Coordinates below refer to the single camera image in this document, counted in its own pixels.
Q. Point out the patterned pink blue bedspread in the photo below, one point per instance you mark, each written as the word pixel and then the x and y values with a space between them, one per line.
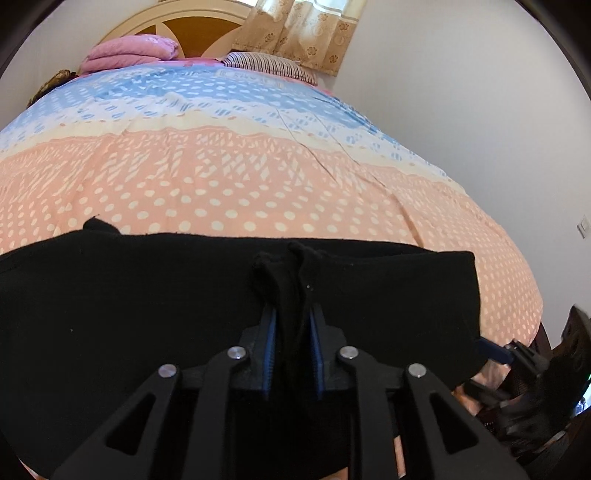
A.
pixel 197 148

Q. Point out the white wall socket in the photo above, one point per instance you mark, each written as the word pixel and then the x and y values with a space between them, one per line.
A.
pixel 584 227

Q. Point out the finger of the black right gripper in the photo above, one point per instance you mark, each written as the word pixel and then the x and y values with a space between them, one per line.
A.
pixel 494 352

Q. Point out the folded pink blanket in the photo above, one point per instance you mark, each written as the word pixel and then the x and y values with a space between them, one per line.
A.
pixel 128 51

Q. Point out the brown woven basket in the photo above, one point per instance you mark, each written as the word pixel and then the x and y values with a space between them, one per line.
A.
pixel 60 78

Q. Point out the black pants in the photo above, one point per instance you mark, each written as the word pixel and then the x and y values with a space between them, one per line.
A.
pixel 88 316

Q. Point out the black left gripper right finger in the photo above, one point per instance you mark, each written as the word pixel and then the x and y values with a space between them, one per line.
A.
pixel 404 423

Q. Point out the cream wooden headboard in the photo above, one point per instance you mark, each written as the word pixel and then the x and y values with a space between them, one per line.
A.
pixel 205 28

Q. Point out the striped pillow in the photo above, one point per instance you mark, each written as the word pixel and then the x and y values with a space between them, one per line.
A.
pixel 269 64

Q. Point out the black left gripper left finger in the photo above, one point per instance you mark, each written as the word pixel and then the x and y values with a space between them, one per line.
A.
pixel 172 426

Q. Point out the beige floral curtain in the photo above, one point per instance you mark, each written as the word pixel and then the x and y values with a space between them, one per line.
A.
pixel 314 33

